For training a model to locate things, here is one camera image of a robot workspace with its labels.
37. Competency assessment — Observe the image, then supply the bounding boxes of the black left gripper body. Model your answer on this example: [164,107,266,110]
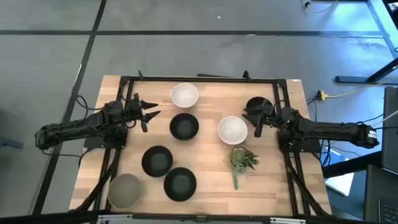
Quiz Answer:
[126,92,149,133]

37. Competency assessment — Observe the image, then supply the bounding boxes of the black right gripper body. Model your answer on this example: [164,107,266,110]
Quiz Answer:
[254,101,277,138]

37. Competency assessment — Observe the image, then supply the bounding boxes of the black ceramic bowl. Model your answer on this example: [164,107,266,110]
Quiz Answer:
[169,112,200,141]
[163,167,198,202]
[245,96,274,116]
[141,145,174,178]

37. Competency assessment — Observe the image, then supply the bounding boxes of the white ceramic bowl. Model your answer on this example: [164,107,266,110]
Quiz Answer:
[170,82,200,109]
[217,116,249,146]

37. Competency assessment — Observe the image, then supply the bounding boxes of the olive grey ceramic bowl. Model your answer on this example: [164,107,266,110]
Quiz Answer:
[107,173,142,210]

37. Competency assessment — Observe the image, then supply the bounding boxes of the green succulent in black pot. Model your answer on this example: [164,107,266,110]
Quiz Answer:
[229,146,261,190]

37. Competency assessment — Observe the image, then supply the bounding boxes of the black desk leg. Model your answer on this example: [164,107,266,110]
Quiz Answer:
[335,57,398,84]

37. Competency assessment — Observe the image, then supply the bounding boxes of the black desk beam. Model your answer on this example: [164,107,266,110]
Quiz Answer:
[322,151,383,179]

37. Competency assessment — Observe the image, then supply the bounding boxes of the white flat box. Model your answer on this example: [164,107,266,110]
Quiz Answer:
[325,149,355,197]

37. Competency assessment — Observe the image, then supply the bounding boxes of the black crossbar with silver brackets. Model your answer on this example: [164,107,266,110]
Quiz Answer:
[0,211,374,224]

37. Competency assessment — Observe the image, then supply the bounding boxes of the black computer case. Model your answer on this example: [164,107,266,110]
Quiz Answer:
[381,86,398,174]

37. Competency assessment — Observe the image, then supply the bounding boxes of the black laptop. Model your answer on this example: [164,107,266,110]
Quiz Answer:
[363,164,398,223]

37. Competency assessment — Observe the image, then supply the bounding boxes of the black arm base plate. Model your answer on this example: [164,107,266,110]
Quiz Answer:
[277,129,321,153]
[83,124,128,149]

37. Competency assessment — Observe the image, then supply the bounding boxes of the black aluminium table frame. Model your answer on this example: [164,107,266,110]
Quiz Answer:
[70,70,335,218]

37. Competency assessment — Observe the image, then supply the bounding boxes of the yellow power cable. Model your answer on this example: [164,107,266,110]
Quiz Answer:
[326,77,398,99]

